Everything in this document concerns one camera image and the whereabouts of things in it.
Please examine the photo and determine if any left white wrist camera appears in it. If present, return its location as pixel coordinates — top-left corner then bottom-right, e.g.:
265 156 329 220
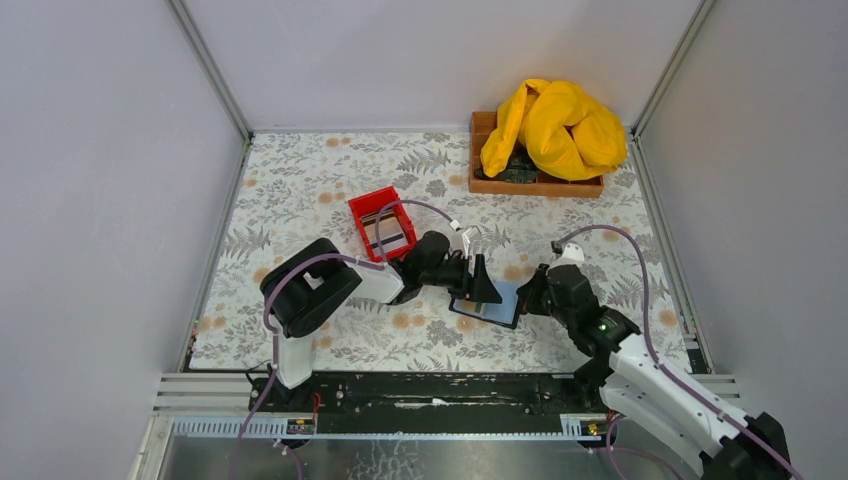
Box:
457 226 482 257

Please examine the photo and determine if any black card holder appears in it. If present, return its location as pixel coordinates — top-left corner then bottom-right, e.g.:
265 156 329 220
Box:
449 279 523 330

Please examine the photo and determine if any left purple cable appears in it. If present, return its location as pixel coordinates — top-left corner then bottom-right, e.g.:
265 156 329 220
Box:
263 198 461 339

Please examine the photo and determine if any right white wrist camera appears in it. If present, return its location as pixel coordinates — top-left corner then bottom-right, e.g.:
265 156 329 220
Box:
551 243 585 268

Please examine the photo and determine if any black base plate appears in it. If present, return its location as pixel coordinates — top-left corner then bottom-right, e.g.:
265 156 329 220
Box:
248 371 613 436

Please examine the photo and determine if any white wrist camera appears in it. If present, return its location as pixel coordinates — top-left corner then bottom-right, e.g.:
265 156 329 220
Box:
551 243 585 268
457 226 482 257

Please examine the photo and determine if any wooden tray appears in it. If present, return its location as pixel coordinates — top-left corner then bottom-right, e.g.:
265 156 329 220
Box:
468 111 604 199

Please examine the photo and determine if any red plastic bin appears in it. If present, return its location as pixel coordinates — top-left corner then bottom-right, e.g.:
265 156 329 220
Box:
348 186 417 262

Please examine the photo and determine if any floral table mat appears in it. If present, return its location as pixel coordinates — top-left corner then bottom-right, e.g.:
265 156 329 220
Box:
188 133 689 372

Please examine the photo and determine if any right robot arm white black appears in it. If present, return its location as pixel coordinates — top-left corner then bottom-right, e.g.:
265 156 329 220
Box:
517 264 794 479

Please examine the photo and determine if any purple cable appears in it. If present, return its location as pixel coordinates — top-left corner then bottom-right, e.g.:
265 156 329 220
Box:
552 225 806 480
263 198 461 339

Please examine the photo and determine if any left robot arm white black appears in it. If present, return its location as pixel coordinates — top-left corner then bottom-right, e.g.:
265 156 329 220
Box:
260 231 518 390

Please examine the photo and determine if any dark green object in tray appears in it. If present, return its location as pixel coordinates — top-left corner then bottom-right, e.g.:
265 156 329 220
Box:
473 148 540 184

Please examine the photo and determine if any yellow cloth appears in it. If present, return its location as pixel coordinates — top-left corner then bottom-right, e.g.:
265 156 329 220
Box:
480 79 628 181

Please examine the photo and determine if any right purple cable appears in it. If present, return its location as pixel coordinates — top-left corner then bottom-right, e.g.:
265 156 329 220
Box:
552 225 806 480

